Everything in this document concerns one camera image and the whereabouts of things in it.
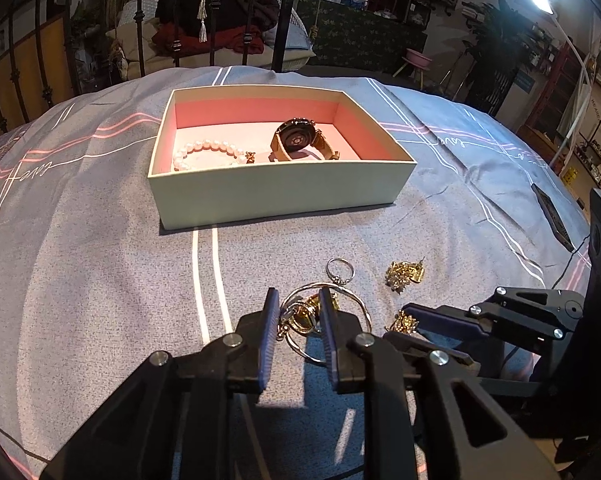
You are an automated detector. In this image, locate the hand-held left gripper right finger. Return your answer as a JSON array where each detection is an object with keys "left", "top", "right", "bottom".
[{"left": 319, "top": 286, "right": 561, "bottom": 480}]

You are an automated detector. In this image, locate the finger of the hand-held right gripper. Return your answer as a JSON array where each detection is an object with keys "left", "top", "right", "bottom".
[
  {"left": 402, "top": 286, "right": 586, "bottom": 357},
  {"left": 383, "top": 331, "right": 482, "bottom": 377}
]

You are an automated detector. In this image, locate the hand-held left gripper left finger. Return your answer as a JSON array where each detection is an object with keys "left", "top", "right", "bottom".
[{"left": 40, "top": 287, "right": 281, "bottom": 480}]

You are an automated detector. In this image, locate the gold ring ornament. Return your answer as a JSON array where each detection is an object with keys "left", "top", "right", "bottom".
[{"left": 291, "top": 294, "right": 339, "bottom": 335}]

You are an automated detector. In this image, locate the silver bangle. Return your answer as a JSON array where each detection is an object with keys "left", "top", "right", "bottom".
[{"left": 279, "top": 282, "right": 374, "bottom": 364}]

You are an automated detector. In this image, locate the pale green jewelry box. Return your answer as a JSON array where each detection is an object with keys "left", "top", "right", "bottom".
[{"left": 147, "top": 87, "right": 417, "bottom": 231}]

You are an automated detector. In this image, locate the gold earring cluster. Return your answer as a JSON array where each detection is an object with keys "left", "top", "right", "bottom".
[{"left": 385, "top": 259, "right": 427, "bottom": 294}]

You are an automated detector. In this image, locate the black smartphone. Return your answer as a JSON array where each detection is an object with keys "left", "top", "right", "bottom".
[{"left": 531, "top": 183, "right": 576, "bottom": 253}]

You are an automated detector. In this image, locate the red wooden shelf unit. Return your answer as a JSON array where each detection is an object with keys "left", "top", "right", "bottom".
[{"left": 523, "top": 42, "right": 582, "bottom": 137}]

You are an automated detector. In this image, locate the gold wrist watch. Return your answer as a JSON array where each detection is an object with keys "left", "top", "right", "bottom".
[{"left": 268, "top": 117, "right": 342, "bottom": 164}]

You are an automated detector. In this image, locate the pink stool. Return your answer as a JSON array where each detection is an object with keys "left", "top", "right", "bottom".
[{"left": 393, "top": 48, "right": 434, "bottom": 89}]

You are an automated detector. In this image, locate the green patterned counter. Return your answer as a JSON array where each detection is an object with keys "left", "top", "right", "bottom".
[{"left": 294, "top": 0, "right": 429, "bottom": 74}]

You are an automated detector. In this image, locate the red cloth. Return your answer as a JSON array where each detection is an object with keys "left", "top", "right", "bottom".
[{"left": 153, "top": 22, "right": 265, "bottom": 56}]

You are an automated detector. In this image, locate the dark clothes pile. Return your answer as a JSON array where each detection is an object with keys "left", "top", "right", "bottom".
[{"left": 155, "top": 0, "right": 281, "bottom": 36}]

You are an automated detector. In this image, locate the black cable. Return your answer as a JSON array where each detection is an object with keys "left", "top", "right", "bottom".
[{"left": 549, "top": 239, "right": 592, "bottom": 287}]

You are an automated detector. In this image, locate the small silver ring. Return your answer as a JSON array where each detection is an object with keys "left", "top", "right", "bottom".
[{"left": 325, "top": 257, "right": 357, "bottom": 286}]

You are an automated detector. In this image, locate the white pearl bracelet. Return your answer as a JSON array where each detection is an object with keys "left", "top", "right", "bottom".
[{"left": 172, "top": 139, "right": 247, "bottom": 172}]

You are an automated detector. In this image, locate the beige tassel rope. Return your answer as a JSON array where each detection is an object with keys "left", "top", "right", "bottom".
[{"left": 196, "top": 0, "right": 214, "bottom": 44}]

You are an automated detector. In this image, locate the black iron bed frame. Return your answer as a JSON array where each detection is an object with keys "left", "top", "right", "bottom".
[{"left": 0, "top": 0, "right": 302, "bottom": 147}]

